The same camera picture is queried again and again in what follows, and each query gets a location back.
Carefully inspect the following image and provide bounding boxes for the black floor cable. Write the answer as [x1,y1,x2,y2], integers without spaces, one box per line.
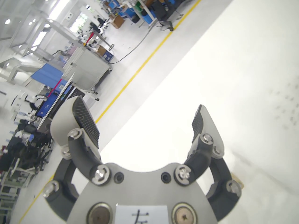
[109,25,152,65]

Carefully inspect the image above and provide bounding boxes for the blue partition panel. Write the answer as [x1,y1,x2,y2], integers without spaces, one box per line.
[31,63,65,88]

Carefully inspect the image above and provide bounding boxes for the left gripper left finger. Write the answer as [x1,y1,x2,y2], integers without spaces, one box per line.
[43,95,110,222]

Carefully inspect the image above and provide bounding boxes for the monitor with blue screen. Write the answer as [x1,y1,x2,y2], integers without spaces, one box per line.
[36,80,73,118]

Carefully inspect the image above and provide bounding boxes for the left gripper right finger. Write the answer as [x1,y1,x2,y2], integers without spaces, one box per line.
[175,105,242,222]

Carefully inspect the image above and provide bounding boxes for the white wheeled cabinet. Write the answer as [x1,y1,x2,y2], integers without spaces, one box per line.
[63,46,113,95]

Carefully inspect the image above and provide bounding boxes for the brown cardboard box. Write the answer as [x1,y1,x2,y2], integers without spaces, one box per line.
[111,15,125,30]

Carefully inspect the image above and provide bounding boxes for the brass padlock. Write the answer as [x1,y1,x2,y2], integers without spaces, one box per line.
[232,175,245,189]

